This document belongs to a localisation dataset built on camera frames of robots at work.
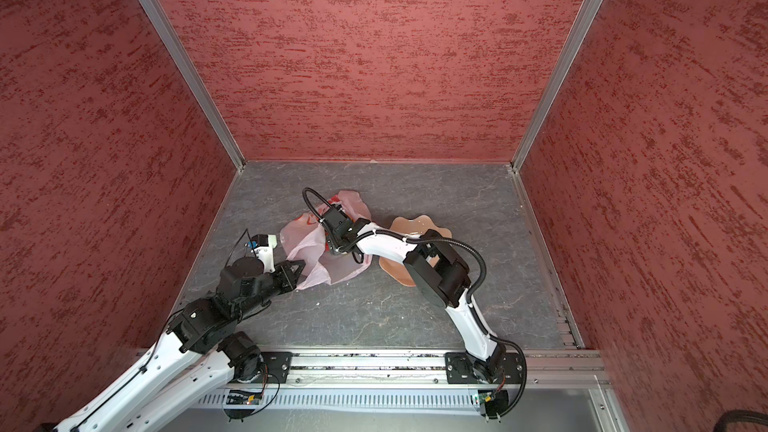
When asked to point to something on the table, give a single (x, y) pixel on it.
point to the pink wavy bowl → (417, 226)
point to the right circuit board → (495, 402)
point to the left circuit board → (244, 397)
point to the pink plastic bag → (306, 240)
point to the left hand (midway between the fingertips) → (306, 270)
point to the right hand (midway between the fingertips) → (344, 243)
